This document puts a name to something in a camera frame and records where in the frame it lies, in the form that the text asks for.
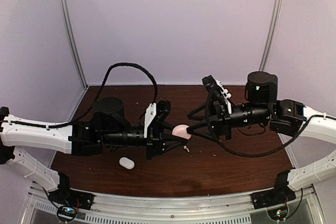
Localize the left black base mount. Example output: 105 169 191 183
49 173 94 210

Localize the black braided cable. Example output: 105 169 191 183
204 95 316 158
65 62 158 130

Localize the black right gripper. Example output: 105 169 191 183
186 98 271 144

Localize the aluminium front frame rail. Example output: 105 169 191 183
25 178 326 224

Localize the white oval charging case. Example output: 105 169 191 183
119 157 135 170

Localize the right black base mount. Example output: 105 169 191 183
250 170 296 209

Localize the black left braided cable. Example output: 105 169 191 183
65 62 158 130

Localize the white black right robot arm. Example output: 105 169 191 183
185 71 335 204

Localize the pink earbud charging case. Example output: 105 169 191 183
172 124 192 140

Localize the left aluminium corner post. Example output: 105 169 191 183
59 0 88 89

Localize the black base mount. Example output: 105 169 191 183
250 170 296 209
49 173 94 210

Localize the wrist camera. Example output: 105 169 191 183
202 75 234 114
144 100 171 126

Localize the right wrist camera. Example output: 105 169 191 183
202 75 234 114

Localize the black right braided cable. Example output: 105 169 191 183
204 95 316 158

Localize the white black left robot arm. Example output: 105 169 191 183
1 97 191 205

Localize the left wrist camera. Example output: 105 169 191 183
144 100 171 126

